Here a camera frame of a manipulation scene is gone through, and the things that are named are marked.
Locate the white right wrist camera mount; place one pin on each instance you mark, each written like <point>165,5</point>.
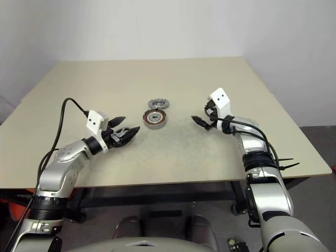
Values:
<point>220,101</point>

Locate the small white round device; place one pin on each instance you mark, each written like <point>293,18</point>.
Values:
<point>232,242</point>

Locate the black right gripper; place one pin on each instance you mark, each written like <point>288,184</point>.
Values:
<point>212,109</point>

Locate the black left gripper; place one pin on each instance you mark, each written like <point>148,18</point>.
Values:
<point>115,137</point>

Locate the grey robot torso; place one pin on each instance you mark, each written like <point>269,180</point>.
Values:
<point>136,245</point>

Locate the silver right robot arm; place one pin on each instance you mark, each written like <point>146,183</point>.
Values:
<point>270,194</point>

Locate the dark rounded shape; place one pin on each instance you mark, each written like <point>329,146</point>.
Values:
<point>128,227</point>

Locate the grey metal gear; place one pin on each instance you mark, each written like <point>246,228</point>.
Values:
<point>158,103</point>

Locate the black table frame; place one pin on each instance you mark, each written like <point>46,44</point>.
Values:
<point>157,195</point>

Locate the black caster wheel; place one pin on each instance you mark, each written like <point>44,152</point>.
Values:
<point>238,209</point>

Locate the orange object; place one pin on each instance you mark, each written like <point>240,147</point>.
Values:
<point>14,210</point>

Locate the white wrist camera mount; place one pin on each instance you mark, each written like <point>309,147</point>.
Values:
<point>220,101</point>
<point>94,122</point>

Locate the round metal bearing part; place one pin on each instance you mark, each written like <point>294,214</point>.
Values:
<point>155,126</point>

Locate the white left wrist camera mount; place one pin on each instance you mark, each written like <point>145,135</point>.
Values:
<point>94,122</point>

